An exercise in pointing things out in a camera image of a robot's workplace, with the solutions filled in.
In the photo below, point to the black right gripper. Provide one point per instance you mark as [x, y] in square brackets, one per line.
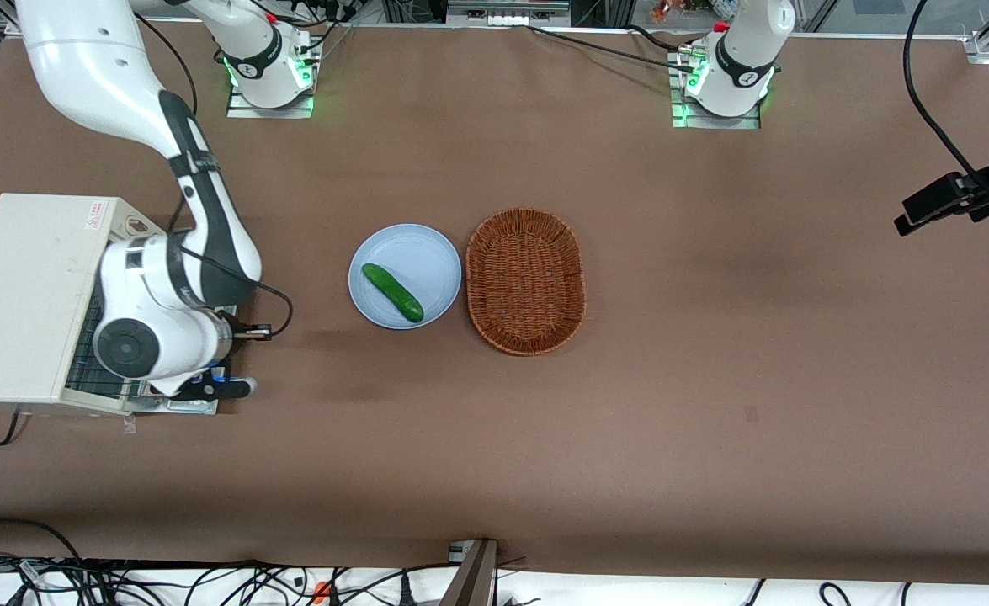
[234, 324]

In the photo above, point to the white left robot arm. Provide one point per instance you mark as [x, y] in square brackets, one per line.
[747, 50]

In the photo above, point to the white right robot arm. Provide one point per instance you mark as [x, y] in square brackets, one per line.
[82, 67]

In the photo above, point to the round oven control knob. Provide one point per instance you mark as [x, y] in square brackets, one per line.
[135, 225]

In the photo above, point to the white toaster oven body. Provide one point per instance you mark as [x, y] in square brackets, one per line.
[31, 286]

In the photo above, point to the clear tape piece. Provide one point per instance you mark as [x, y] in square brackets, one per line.
[130, 425]

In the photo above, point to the green cucumber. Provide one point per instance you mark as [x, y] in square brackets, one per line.
[393, 293]

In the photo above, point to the red warning sticker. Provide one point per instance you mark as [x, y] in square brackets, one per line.
[98, 215]

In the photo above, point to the light blue round plate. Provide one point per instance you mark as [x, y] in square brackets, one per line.
[418, 261]

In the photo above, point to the brown oval wicker basket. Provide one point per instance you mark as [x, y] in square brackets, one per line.
[526, 282]

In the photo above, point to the brown table cover mat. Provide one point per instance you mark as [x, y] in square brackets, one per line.
[713, 379]

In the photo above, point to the grey power strip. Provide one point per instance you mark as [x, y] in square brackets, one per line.
[507, 17]

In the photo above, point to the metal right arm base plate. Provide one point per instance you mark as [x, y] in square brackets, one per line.
[246, 112]

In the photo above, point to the small metal mast bracket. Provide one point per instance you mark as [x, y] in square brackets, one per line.
[459, 551]

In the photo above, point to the grey camera mast post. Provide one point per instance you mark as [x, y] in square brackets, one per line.
[473, 581]

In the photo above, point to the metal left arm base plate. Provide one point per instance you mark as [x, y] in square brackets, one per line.
[688, 122]

